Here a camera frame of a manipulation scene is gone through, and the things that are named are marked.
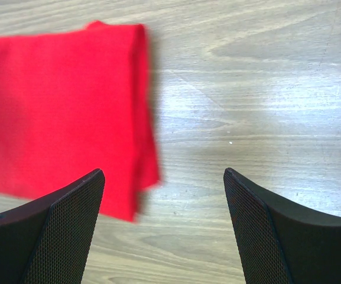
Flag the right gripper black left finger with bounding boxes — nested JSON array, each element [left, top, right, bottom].
[[0, 169, 105, 283]]

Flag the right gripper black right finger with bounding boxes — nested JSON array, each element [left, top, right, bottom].
[[223, 168, 341, 283]]

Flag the red t shirt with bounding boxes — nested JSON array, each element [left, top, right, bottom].
[[0, 21, 160, 222]]

